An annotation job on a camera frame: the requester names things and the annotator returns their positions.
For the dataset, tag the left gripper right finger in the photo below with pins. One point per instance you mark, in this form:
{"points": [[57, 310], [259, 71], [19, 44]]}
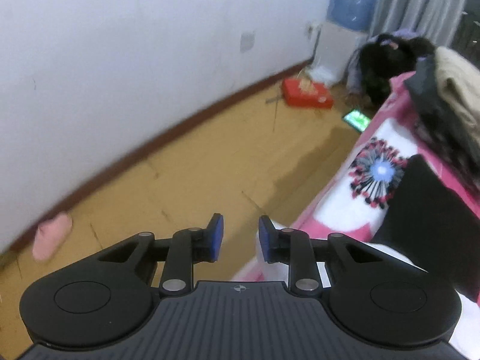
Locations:
{"points": [[275, 244]]}

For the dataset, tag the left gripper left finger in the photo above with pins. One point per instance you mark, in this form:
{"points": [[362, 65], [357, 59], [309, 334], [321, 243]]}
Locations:
{"points": [[207, 241]]}

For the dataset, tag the pile of folded clothes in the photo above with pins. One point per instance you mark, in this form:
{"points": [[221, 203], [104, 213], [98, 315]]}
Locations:
{"points": [[445, 93]]}

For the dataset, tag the pink floral blanket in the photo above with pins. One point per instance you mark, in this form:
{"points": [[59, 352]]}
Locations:
{"points": [[356, 199]]}

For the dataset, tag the smartphone on floor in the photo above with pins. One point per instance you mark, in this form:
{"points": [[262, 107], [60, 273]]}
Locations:
{"points": [[357, 120]]}

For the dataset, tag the red box on floor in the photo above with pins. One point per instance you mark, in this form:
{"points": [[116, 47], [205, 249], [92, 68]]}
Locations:
{"points": [[303, 93]]}

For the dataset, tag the pink slipper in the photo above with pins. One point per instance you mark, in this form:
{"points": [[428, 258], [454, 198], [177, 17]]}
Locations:
{"points": [[50, 235]]}

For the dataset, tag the black garment on bed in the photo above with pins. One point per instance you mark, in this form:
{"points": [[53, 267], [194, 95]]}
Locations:
{"points": [[431, 225]]}

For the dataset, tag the white water dispenser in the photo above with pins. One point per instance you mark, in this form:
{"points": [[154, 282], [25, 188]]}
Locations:
{"points": [[334, 50]]}

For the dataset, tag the person in black crouching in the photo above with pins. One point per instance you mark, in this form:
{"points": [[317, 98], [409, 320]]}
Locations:
{"points": [[386, 56]]}

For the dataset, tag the blue water jug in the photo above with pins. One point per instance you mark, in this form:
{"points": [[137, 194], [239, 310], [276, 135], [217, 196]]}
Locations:
{"points": [[351, 0]]}

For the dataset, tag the grey curtain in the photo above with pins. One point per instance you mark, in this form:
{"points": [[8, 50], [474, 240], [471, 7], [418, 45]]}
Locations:
{"points": [[436, 20]]}

